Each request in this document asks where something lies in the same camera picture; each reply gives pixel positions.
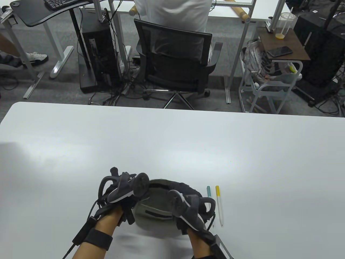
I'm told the person's left hand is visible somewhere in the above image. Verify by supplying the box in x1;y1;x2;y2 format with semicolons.
101;167;136;225

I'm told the person's right hand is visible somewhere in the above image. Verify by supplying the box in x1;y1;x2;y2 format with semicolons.
172;182;210;235

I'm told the white twist pen blue cap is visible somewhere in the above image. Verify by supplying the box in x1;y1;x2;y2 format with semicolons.
206;186;215;228

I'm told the white twist pen yellow cap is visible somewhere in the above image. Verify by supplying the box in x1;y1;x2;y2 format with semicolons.
215;185;225;227

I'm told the olive green fabric pen pouch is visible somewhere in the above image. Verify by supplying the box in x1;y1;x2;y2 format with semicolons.
133;179;204;239

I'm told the person's left forearm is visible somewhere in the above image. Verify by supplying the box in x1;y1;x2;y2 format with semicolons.
66;206;124;259

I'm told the grey right forearm sensor box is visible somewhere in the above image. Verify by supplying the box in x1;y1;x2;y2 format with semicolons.
209;233;233;259

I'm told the person's right forearm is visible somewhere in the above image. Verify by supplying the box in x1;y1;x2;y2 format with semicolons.
187;229;216;259

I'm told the black left forearm sensor box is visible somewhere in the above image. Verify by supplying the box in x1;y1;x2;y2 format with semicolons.
72;216;98;245

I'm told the grey left hand controller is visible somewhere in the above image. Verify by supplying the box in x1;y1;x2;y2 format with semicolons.
97;172;150;205

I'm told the black mesh office chair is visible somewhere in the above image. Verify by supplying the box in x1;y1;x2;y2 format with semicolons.
134;19;223;110

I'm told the crumpled plastic bag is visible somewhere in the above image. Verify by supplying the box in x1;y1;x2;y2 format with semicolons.
241;40;302;84

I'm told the white desk leg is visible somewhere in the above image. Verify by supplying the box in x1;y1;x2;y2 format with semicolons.
43;23;74;79

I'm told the black smartphone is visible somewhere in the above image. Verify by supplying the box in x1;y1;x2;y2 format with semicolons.
266;46;293;57

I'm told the black computer tower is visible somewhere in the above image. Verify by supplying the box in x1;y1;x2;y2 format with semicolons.
81;11;122;87

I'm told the brown top white side table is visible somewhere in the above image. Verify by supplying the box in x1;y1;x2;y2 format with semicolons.
239;26;311;114

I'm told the black equipment case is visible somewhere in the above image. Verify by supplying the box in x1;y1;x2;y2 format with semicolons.
293;12;345;88

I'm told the white desk with metal legs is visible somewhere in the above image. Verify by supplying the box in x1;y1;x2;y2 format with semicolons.
108;0;286;104

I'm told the clear plastic cup with straw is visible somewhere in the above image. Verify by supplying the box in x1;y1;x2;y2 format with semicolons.
275;7;298;40

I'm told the black curved standing desk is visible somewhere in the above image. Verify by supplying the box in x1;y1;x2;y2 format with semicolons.
10;0;98;93

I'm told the black keyboard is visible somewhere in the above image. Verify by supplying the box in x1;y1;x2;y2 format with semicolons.
44;0;89;10

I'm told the black left wrist strap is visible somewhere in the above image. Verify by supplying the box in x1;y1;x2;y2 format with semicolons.
84;228;113;251

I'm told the tangle of black cables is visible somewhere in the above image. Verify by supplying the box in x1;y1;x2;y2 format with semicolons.
88;61;151;107

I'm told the grey metal desk frame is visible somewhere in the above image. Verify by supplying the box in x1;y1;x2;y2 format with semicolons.
0;7;46;99

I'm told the aluminium frame post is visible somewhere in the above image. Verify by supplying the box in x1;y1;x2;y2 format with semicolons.
92;0;106;22

